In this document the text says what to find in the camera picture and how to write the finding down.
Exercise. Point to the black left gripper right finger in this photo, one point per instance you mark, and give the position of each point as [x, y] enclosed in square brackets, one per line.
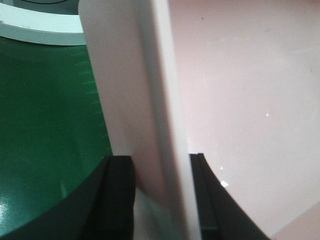
[220, 217]

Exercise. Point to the green conveyor belt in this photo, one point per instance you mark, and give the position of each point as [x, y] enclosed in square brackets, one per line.
[52, 129]

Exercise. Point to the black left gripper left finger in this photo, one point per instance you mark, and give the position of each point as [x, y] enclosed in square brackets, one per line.
[100, 208]

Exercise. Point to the pink plastic bin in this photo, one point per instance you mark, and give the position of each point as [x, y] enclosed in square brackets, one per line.
[235, 80]

